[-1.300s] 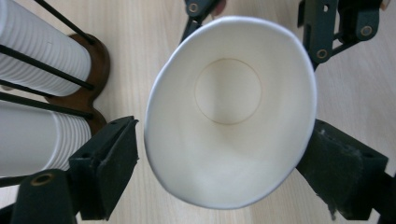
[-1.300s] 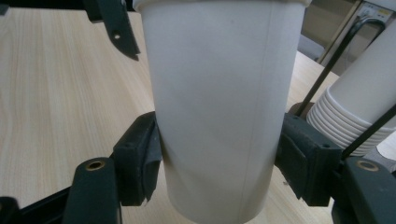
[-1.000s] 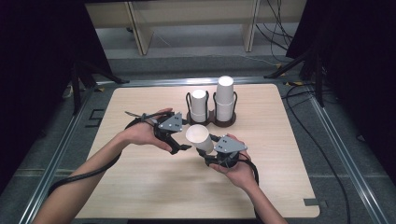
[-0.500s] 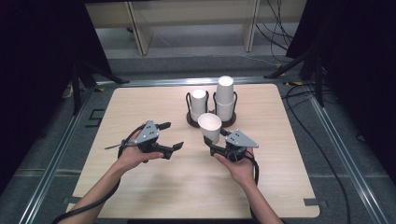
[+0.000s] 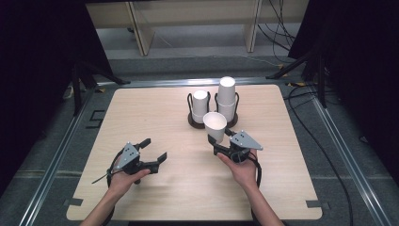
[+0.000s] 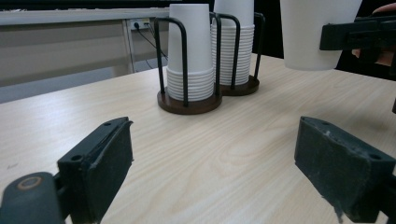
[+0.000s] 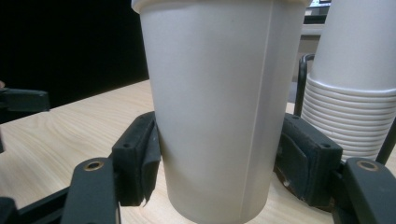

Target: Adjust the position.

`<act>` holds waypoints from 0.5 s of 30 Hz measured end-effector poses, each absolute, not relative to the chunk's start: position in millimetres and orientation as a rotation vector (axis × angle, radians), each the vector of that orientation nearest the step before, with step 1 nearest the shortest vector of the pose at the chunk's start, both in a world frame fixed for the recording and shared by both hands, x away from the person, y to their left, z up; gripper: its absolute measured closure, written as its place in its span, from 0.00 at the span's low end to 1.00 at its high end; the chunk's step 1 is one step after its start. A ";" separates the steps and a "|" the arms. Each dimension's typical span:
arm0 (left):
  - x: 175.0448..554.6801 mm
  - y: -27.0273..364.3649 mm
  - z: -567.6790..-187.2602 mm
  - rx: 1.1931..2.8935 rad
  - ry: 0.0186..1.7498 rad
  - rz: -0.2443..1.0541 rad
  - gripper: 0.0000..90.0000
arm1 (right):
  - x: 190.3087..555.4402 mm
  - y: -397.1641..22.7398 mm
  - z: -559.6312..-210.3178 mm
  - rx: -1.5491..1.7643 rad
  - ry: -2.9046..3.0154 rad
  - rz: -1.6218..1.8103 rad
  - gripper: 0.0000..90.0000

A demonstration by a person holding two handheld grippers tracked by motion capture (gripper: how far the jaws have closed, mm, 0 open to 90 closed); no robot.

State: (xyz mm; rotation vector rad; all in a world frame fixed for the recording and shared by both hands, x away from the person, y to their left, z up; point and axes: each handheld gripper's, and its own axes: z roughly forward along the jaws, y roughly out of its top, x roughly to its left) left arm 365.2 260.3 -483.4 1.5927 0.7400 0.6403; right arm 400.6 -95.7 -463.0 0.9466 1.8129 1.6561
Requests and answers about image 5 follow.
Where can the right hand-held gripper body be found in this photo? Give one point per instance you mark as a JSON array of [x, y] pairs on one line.
[[243, 141]]

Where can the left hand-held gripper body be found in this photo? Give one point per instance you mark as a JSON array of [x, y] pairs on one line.
[[130, 157]]

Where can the single white paper cup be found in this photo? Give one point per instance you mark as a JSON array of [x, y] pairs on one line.
[[215, 124]]

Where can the short stack of white cups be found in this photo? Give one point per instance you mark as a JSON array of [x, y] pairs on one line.
[[200, 103]]

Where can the tall stack of white cups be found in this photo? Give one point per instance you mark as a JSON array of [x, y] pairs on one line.
[[226, 91]]

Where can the person's left hand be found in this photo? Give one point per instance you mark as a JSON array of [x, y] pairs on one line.
[[120, 183]]

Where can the person's right hand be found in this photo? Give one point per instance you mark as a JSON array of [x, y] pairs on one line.
[[244, 172]]

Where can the black tripod stand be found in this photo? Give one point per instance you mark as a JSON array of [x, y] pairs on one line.
[[76, 91], [320, 81]]

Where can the light wooden shelf unit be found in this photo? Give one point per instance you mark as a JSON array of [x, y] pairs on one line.
[[141, 28]]

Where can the black curtain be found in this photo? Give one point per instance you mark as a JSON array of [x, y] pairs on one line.
[[363, 62], [37, 62]]

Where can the metal floor rail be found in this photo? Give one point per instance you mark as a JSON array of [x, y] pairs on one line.
[[53, 163], [351, 163]]

